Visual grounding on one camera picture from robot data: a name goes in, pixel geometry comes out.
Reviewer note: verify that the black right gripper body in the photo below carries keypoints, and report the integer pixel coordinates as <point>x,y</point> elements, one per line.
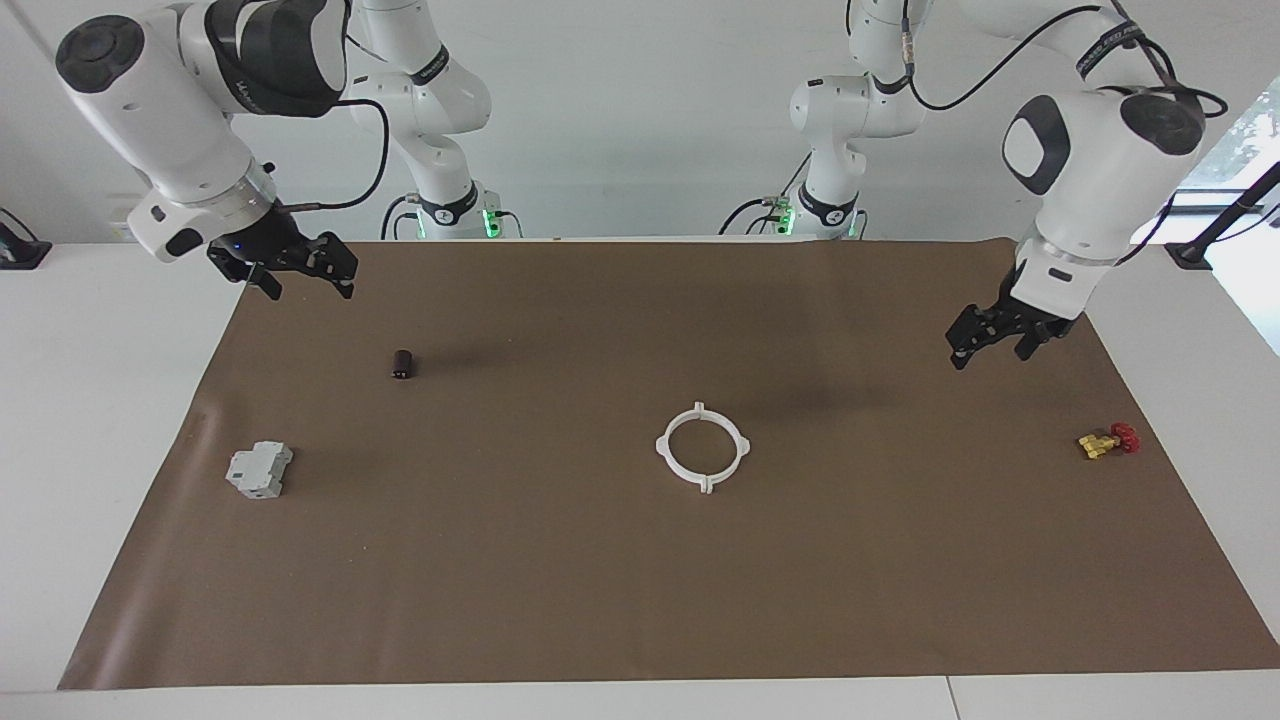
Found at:
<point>275,242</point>

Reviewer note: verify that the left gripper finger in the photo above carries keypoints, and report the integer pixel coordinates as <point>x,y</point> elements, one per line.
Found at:
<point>1030,346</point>
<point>962,355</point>

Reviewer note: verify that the small black block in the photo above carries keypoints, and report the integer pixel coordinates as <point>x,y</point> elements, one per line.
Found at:
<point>403,364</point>

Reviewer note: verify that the brown paper table mat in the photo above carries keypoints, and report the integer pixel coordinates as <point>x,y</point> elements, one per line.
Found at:
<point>640,580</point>

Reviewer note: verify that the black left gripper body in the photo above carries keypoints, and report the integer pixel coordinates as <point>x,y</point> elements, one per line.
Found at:
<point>1015,318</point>

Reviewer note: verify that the black stand with pole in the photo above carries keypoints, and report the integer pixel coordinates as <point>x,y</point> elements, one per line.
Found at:
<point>1195,255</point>

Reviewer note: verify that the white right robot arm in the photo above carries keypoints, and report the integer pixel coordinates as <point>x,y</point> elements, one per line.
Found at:
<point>160,100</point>

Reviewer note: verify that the grey circuit breaker block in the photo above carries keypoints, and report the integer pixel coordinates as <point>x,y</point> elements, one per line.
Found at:
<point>258,470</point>

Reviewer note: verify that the black table clamp mount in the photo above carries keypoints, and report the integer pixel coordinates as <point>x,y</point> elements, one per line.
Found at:
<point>20,252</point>

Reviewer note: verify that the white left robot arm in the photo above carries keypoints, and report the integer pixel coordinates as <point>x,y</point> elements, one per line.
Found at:
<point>1090,170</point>

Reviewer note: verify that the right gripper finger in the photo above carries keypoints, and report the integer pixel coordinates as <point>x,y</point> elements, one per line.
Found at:
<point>344,286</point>
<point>265,282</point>

